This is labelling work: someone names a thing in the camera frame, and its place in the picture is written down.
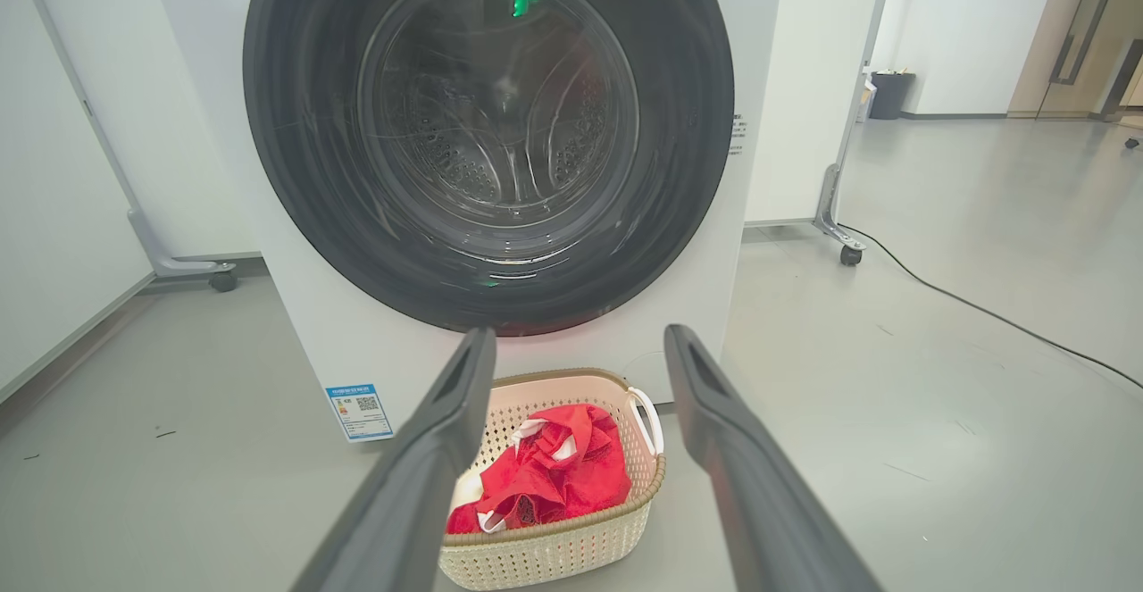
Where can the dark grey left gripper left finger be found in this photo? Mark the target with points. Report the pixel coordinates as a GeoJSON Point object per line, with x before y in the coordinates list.
{"type": "Point", "coordinates": [402, 494]}

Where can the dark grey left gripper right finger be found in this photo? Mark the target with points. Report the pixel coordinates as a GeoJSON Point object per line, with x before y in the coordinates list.
{"type": "Point", "coordinates": [759, 503]}

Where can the red garment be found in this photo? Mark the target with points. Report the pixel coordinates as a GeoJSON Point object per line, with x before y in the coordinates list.
{"type": "Point", "coordinates": [571, 476]}

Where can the round black glass washer door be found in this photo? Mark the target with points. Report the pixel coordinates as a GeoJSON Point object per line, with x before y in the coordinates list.
{"type": "Point", "coordinates": [295, 172]}

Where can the white front-load washing machine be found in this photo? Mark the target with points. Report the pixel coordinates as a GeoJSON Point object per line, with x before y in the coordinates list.
{"type": "Point", "coordinates": [357, 351]}

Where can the cream perforated laundry basket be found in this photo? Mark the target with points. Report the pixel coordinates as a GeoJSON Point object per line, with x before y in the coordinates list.
{"type": "Point", "coordinates": [554, 558]}

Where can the stainless steel washing machine drum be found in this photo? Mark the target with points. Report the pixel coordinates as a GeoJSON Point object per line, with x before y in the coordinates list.
{"type": "Point", "coordinates": [464, 159]}

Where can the blue energy label sticker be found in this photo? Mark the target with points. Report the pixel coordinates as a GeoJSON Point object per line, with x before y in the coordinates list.
{"type": "Point", "coordinates": [359, 412]}

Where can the printed warning text label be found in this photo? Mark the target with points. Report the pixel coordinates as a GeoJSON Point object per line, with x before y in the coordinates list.
{"type": "Point", "coordinates": [738, 135]}

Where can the white partition with grey leg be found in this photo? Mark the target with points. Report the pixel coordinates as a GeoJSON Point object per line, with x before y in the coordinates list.
{"type": "Point", "coordinates": [795, 83]}
{"type": "Point", "coordinates": [134, 128]}

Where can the dark grey trash bin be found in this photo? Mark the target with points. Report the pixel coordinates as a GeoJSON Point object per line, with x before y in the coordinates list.
{"type": "Point", "coordinates": [891, 96]}

